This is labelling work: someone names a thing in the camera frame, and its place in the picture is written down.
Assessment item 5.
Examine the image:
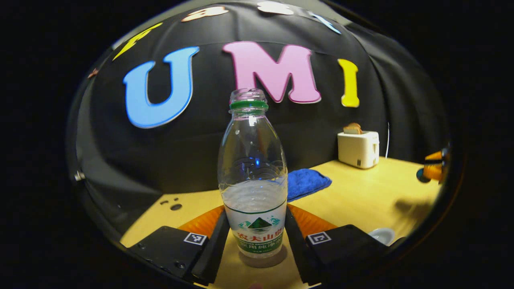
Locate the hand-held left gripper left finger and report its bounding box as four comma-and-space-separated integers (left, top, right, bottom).
128, 205, 231, 287

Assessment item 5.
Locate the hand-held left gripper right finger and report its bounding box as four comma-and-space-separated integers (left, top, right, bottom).
284, 204, 390, 287

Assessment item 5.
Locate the clear plastic water bottle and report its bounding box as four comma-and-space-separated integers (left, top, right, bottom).
217, 88, 289, 258

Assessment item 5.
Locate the grey blue teacup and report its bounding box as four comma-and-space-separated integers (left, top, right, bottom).
368, 227, 396, 246

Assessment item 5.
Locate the blue towel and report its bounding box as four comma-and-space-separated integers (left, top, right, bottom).
287, 168, 333, 203

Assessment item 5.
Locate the white toaster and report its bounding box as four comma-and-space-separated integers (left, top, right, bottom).
337, 131, 380, 169

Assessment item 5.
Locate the black backdrop cloth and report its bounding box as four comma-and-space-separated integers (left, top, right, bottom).
74, 2, 450, 241

